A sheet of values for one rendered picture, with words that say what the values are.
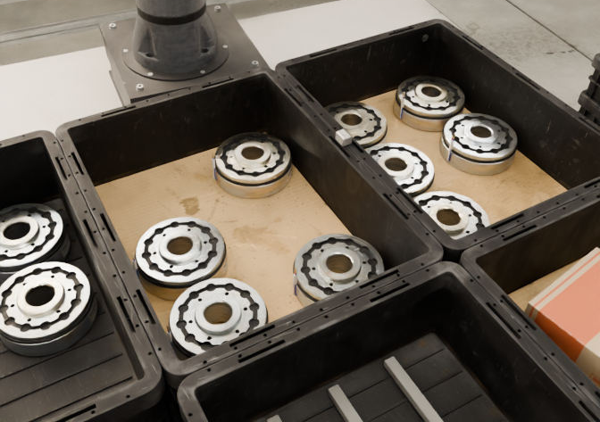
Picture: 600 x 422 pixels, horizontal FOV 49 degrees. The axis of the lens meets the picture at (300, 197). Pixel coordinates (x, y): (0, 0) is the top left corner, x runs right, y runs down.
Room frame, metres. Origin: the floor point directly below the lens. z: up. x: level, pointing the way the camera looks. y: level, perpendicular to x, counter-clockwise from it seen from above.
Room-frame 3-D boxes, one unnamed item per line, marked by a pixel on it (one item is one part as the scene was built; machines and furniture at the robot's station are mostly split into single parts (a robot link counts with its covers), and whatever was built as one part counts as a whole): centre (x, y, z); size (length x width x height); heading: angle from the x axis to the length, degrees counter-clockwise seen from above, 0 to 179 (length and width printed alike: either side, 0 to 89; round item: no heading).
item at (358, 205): (0.53, 0.08, 0.87); 0.40 x 0.30 x 0.11; 30
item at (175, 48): (1.02, 0.23, 0.85); 0.15 x 0.15 x 0.10
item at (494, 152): (0.72, -0.25, 0.86); 0.10 x 0.10 x 0.01
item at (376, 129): (0.75, -0.07, 0.86); 0.10 x 0.10 x 0.01
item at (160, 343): (0.53, 0.08, 0.92); 0.40 x 0.30 x 0.02; 30
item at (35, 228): (0.52, 0.33, 0.86); 0.05 x 0.05 x 0.01
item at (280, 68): (0.68, -0.18, 0.92); 0.40 x 0.30 x 0.02; 30
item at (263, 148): (0.67, 0.06, 0.86); 0.05 x 0.05 x 0.01
